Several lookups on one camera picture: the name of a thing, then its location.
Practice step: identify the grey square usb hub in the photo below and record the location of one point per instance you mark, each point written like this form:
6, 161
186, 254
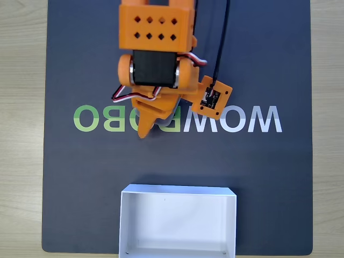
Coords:
168, 124

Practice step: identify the dark mat with WOWROBO print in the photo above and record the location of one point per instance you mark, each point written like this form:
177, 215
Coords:
80, 174

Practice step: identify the white cardboard box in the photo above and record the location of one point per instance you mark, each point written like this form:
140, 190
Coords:
209, 223

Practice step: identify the orange-mounted camera module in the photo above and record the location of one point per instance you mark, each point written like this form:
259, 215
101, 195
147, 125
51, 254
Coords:
213, 98

